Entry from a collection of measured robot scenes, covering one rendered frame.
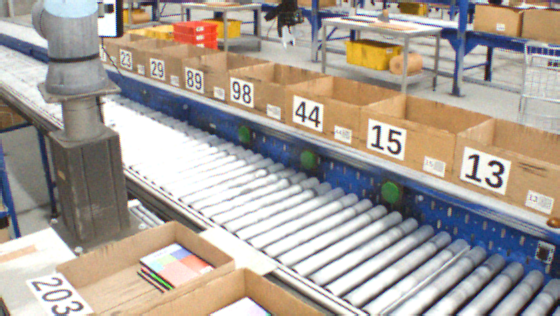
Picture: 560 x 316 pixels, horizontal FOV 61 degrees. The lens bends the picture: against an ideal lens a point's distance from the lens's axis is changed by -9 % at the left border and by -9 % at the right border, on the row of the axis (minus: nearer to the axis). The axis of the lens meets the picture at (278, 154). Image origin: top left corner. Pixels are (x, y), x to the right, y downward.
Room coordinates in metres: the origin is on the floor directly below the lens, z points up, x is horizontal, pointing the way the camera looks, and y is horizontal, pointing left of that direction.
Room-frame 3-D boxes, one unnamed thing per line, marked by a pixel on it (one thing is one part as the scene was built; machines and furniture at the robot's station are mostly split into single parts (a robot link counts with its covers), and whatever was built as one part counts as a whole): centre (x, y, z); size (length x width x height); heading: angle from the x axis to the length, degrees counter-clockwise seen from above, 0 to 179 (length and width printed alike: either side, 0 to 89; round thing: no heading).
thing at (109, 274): (1.07, 0.34, 0.80); 0.38 x 0.28 x 0.10; 134
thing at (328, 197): (1.56, -0.05, 0.72); 0.52 x 0.05 x 0.05; 132
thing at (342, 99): (2.00, -0.27, 0.96); 0.39 x 0.29 x 0.17; 42
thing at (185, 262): (1.15, 0.27, 0.79); 0.19 x 0.14 x 0.02; 46
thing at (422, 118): (1.71, -0.53, 0.96); 0.39 x 0.29 x 0.17; 42
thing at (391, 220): (1.37, -0.22, 0.72); 0.52 x 0.05 x 0.05; 132
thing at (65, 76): (1.41, 0.59, 1.27); 0.19 x 0.19 x 0.10
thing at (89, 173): (1.42, 0.59, 0.91); 0.26 x 0.26 x 0.33; 42
